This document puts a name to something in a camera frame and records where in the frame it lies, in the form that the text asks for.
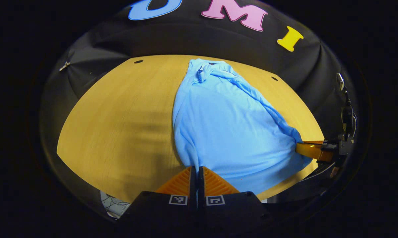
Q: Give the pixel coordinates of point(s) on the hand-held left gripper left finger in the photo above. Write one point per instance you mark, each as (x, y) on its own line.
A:
(192, 188)

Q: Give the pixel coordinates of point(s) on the black backdrop cloth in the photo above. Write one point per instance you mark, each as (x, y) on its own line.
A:
(185, 39)

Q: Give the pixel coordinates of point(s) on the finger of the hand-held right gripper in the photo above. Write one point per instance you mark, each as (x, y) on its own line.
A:
(313, 150)

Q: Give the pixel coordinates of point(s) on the light blue T-shirt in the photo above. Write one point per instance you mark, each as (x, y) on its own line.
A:
(225, 132)

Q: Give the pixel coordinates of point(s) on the small metal clip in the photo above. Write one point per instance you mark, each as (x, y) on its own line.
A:
(65, 66)

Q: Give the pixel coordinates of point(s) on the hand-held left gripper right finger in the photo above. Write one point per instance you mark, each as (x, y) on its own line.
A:
(201, 188)

